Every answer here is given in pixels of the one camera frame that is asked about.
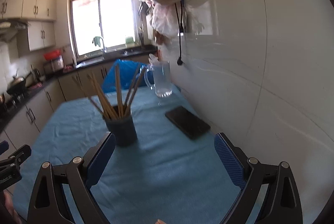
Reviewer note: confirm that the blue towel table cover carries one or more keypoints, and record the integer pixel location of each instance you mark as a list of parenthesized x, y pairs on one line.
[(163, 175)]

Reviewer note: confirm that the kitchen sink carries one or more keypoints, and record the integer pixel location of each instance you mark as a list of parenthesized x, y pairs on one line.
[(90, 62)]

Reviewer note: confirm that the dark utensil holder cup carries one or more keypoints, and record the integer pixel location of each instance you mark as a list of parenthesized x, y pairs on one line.
[(123, 129)]

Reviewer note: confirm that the gas stove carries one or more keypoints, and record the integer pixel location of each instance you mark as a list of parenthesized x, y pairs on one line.
[(12, 102)]

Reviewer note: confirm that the blue plastic bag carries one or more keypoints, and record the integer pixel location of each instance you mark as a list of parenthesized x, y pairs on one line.
[(128, 70)]

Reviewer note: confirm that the red plastic basin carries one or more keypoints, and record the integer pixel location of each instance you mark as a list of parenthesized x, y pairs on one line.
[(52, 55)]

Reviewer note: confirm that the range hood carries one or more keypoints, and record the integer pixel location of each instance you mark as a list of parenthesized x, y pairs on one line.
[(10, 28)]

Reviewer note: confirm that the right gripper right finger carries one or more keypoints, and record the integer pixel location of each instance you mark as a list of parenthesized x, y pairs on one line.
[(281, 203)]

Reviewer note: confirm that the clear glass mug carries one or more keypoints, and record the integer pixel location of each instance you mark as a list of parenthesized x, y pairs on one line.
[(158, 78)]

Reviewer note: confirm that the metal kettle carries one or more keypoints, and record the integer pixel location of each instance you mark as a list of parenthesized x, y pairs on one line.
[(36, 75)]

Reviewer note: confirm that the black wok with lid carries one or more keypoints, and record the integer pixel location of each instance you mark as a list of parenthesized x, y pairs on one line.
[(17, 84)]

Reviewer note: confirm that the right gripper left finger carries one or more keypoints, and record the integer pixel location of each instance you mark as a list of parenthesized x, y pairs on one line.
[(48, 202)]

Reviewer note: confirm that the black smartphone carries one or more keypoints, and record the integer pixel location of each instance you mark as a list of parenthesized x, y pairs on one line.
[(191, 125)]

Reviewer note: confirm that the silver rice cooker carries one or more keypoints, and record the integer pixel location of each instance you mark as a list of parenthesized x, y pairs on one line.
[(54, 65)]

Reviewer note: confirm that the person's left hand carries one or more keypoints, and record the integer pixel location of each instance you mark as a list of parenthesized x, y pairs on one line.
[(10, 207)]

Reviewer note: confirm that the clear hanging plastic bag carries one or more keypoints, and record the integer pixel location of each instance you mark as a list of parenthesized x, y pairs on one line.
[(164, 20)]

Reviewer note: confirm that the person's right hand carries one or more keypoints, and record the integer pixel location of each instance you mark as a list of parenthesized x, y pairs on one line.
[(160, 222)]

